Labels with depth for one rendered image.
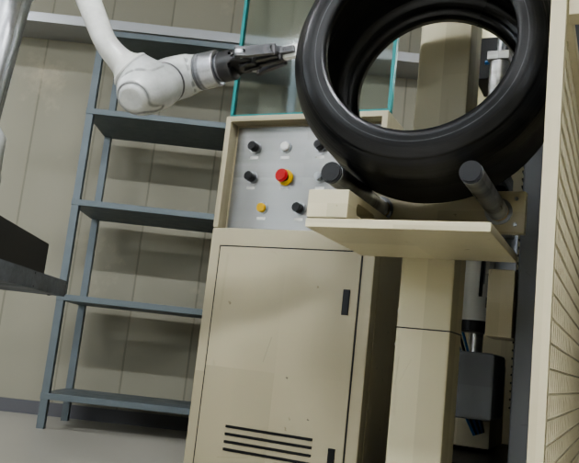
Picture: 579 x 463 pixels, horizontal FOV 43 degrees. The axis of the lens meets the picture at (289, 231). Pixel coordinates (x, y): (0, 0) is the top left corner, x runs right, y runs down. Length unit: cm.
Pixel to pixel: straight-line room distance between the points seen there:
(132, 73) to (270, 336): 90
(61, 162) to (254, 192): 279
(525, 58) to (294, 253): 100
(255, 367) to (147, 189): 277
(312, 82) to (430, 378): 72
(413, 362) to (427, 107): 63
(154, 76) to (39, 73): 354
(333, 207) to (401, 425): 57
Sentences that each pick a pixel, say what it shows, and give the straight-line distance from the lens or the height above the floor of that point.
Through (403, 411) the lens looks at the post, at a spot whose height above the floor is 43.
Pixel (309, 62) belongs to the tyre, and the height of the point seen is 114.
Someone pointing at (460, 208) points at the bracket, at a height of 90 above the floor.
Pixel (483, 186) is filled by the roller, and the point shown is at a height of 89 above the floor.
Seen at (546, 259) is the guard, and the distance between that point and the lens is 86.
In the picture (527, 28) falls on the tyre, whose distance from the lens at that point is 152.
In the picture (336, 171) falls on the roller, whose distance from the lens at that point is 149.
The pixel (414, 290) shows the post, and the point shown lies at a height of 71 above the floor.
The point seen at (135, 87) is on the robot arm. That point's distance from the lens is 170.
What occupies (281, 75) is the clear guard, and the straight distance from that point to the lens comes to 244.
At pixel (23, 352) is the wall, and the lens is 492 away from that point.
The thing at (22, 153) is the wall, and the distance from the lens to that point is 510.
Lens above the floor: 53
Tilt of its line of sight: 9 degrees up
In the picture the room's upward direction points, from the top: 6 degrees clockwise
